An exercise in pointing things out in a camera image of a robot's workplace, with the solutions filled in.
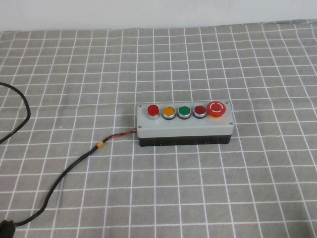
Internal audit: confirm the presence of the grey black push-button box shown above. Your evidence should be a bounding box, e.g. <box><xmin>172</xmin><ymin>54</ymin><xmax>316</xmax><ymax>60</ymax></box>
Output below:
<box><xmin>136</xmin><ymin>100</ymin><xmax>235</xmax><ymax>147</ymax></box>

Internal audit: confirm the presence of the black cable with yellow band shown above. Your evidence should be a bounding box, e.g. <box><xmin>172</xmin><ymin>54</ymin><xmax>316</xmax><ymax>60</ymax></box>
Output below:
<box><xmin>13</xmin><ymin>127</ymin><xmax>138</xmax><ymax>227</ymax></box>

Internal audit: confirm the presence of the green flat push button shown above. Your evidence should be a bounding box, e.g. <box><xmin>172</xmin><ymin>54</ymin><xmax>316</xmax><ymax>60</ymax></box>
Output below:
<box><xmin>177</xmin><ymin>106</ymin><xmax>192</xmax><ymax>120</ymax></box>

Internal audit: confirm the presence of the dark red flat push button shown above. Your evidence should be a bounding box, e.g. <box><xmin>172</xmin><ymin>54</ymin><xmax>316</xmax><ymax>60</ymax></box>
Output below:
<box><xmin>193</xmin><ymin>105</ymin><xmax>208</xmax><ymax>119</ymax></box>

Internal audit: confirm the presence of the red mushroom emergency stop button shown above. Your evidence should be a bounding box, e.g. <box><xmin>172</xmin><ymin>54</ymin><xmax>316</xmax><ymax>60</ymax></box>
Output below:
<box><xmin>207</xmin><ymin>101</ymin><xmax>227</xmax><ymax>120</ymax></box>

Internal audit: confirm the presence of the thin black looping cable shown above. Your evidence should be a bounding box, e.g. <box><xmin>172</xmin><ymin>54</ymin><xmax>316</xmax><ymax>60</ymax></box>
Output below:
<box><xmin>0</xmin><ymin>82</ymin><xmax>31</xmax><ymax>145</ymax></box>

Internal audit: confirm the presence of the black power plug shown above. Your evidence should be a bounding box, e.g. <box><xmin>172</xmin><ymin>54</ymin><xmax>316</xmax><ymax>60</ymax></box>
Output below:
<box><xmin>0</xmin><ymin>219</ymin><xmax>16</xmax><ymax>238</ymax></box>

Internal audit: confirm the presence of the red illuminated push button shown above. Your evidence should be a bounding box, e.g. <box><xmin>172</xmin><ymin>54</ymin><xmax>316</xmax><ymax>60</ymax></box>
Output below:
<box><xmin>147</xmin><ymin>104</ymin><xmax>160</xmax><ymax>120</ymax></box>

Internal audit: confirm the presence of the yellow flat push button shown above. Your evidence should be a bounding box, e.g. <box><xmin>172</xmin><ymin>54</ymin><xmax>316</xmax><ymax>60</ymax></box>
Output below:
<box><xmin>162</xmin><ymin>106</ymin><xmax>176</xmax><ymax>121</ymax></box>

